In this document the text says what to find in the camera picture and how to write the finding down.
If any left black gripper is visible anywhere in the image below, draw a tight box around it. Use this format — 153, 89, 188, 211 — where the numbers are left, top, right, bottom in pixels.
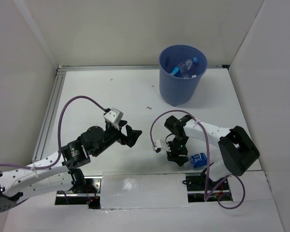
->
92, 119, 142, 157

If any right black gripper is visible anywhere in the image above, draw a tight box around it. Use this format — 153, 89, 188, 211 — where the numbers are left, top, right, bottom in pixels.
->
163, 135, 189, 167

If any crushed blue label bottle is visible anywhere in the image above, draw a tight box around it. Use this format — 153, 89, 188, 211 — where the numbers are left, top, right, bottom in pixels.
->
189, 153, 207, 169

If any small clear bottle white cap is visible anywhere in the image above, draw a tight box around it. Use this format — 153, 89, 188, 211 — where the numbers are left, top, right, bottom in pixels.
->
181, 73, 199, 79

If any blue label water bottle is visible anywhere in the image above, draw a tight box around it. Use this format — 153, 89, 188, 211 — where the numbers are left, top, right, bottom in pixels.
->
169, 57, 198, 77

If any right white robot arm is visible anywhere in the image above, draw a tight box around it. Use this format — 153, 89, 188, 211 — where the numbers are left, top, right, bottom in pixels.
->
164, 115, 260, 189

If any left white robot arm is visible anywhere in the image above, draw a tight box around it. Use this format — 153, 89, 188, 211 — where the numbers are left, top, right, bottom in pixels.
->
0, 124, 142, 213

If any blue plastic bin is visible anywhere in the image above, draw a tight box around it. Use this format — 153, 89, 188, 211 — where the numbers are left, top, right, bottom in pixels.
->
158, 44, 208, 106

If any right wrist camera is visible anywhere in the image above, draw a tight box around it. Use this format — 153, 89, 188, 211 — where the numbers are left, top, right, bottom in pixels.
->
153, 139, 167, 153

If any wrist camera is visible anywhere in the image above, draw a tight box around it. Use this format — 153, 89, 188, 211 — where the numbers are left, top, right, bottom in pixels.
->
153, 139, 167, 153
103, 108, 123, 130

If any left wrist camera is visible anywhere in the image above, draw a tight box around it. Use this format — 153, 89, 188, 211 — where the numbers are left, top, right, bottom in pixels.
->
103, 108, 123, 130

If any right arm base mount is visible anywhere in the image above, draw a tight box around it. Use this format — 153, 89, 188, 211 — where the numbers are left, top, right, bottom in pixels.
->
182, 175, 232, 203

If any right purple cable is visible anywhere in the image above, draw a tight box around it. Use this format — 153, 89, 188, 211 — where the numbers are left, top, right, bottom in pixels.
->
150, 110, 247, 210

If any purple cable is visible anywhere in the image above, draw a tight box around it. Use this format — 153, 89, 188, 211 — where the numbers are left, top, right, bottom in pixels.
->
0, 96, 109, 206
150, 110, 247, 210

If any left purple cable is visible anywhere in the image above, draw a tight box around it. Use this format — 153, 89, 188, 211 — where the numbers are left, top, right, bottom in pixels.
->
0, 96, 109, 206

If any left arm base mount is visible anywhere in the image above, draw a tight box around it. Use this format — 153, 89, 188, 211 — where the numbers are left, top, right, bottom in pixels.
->
55, 176, 102, 210

